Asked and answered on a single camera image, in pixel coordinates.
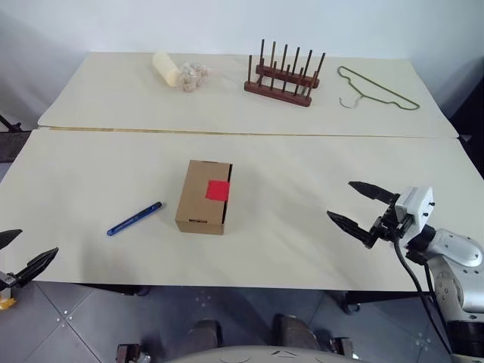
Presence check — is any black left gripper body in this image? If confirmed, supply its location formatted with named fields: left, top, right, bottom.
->
left=0, top=270, right=19, bottom=294

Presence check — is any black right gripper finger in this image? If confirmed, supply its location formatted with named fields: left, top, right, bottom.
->
left=326, top=210, right=377, bottom=249
left=347, top=181, right=401, bottom=207

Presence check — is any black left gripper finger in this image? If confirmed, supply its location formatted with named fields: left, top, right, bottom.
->
left=14, top=247, right=60, bottom=289
left=0, top=228, right=23, bottom=250

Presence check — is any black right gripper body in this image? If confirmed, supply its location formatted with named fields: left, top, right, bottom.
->
left=370, top=194, right=415, bottom=243

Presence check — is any brown cardboard box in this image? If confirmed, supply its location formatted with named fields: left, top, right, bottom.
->
left=174, top=159, right=234, bottom=236

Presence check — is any black table caster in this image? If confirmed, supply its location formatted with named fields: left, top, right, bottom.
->
left=342, top=290, right=362, bottom=315

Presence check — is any black tripod leg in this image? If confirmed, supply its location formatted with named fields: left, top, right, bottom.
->
left=0, top=113, right=33, bottom=133

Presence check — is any dark rounded shape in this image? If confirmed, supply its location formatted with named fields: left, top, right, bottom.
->
left=272, top=313, right=321, bottom=352

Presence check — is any brown wooden peg rack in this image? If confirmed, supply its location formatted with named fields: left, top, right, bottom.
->
left=244, top=37, right=327, bottom=108

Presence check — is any red tape patch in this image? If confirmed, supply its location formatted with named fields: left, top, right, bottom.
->
left=206, top=180, right=231, bottom=201

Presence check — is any grey robot torso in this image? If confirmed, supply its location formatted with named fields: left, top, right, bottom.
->
left=185, top=343, right=341, bottom=363

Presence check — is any clear bag of beige pieces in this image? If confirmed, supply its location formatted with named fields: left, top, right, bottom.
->
left=176, top=61, right=211, bottom=93

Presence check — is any cream foam roll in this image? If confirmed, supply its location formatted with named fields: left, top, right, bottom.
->
left=152, top=50, right=181, bottom=88

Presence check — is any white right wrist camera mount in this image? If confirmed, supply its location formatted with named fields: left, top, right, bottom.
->
left=392, top=185, right=435, bottom=249

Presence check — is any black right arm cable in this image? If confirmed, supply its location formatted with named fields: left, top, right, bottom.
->
left=391, top=226, right=455, bottom=355

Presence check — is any green wire clothes hanger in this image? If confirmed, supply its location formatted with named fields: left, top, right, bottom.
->
left=337, top=65, right=421, bottom=112

